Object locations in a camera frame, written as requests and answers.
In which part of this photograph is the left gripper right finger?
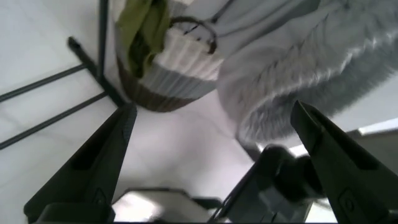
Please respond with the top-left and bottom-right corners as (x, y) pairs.
(290, 100), (398, 224)

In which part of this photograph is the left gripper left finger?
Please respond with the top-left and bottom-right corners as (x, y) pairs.
(23, 103), (138, 224)

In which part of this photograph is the black clothes rack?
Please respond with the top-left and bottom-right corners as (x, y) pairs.
(0, 0), (129, 151)

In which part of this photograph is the white laundry basket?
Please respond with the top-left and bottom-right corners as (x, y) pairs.
(113, 0), (225, 113)

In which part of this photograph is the green garment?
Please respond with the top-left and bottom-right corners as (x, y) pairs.
(117, 0), (172, 79)

